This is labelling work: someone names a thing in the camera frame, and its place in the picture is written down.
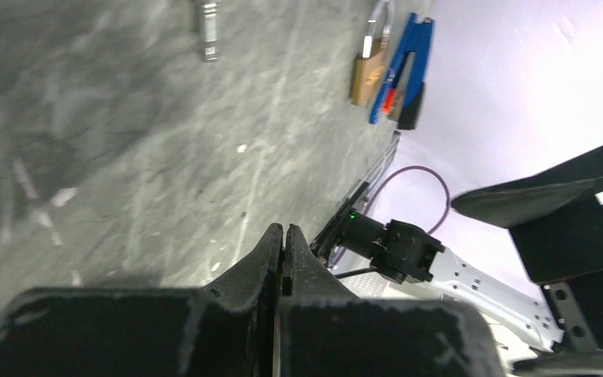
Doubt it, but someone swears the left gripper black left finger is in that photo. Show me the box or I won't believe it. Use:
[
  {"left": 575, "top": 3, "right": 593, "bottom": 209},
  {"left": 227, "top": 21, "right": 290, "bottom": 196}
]
[{"left": 0, "top": 223, "right": 283, "bottom": 376}]

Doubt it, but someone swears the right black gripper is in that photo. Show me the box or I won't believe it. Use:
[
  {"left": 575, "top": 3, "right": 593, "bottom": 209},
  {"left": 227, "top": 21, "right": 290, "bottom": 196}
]
[{"left": 451, "top": 145, "right": 603, "bottom": 376}]

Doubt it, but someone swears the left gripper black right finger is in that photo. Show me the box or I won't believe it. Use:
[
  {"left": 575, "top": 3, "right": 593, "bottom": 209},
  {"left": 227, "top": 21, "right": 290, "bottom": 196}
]
[{"left": 280, "top": 225, "right": 504, "bottom": 376}]

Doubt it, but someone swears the blue cable lock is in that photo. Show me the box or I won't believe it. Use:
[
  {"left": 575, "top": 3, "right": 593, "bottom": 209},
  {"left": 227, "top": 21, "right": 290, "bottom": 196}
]
[{"left": 193, "top": 0, "right": 222, "bottom": 62}]

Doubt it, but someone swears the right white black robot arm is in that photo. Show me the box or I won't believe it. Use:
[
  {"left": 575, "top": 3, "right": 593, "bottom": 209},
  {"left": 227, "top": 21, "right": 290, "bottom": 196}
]
[{"left": 313, "top": 135, "right": 603, "bottom": 376}]

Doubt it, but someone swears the brass padlock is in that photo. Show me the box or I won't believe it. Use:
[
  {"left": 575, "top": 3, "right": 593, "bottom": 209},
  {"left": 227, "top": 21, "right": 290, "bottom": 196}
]
[{"left": 350, "top": 0, "right": 395, "bottom": 106}]

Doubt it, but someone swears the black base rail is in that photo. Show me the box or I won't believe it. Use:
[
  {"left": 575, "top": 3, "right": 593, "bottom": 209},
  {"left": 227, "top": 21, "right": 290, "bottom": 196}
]
[{"left": 309, "top": 130, "right": 402, "bottom": 262}]

